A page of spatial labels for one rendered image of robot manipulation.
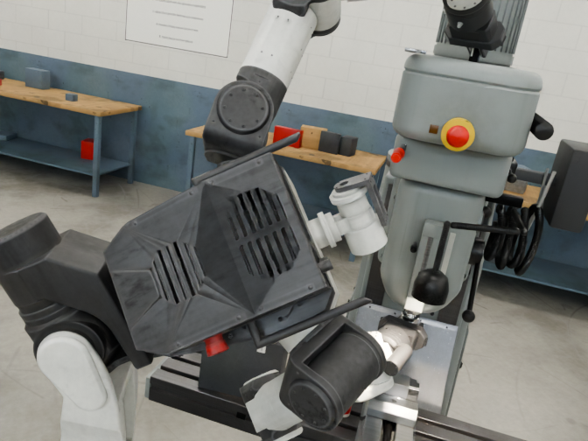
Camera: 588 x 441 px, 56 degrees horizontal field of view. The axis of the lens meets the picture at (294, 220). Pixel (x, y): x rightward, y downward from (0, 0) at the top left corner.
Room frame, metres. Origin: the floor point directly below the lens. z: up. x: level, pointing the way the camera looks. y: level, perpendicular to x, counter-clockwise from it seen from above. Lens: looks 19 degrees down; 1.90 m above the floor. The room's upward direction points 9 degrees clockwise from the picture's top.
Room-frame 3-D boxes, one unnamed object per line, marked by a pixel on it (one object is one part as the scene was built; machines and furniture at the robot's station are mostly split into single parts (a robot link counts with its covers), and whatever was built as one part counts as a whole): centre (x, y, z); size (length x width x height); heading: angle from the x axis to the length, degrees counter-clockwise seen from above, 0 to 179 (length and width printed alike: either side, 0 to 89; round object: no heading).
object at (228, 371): (1.34, 0.07, 1.03); 0.22 x 0.12 x 0.20; 83
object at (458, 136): (1.02, -0.27, 1.76); 0.04 x 0.03 x 0.04; 77
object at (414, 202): (1.27, -0.33, 1.47); 0.21 x 0.19 x 0.32; 77
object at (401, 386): (1.27, -0.34, 1.05); 0.06 x 0.05 x 0.06; 79
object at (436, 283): (1.06, -0.30, 1.45); 0.07 x 0.07 x 0.06
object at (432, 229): (1.16, -0.30, 1.45); 0.04 x 0.04 x 0.21; 77
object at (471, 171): (1.31, -0.34, 1.68); 0.34 x 0.24 x 0.10; 167
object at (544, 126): (1.27, -0.48, 1.79); 0.45 x 0.04 x 0.04; 167
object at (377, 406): (1.21, -0.33, 1.02); 0.12 x 0.06 x 0.04; 79
